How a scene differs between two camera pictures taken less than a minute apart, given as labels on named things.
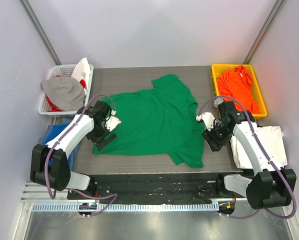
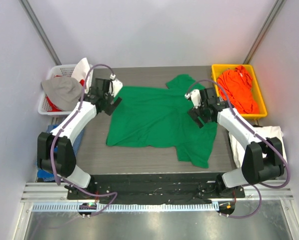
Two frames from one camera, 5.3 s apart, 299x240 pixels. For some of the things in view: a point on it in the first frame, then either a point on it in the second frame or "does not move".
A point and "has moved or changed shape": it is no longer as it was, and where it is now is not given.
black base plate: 152,188 does not move
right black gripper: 212,142 → 201,113
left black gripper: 105,140 → 109,100
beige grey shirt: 66,93 does not move
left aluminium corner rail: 27,7 does not move
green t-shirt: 163,120 has moved or changed shape
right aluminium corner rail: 275,9 does not move
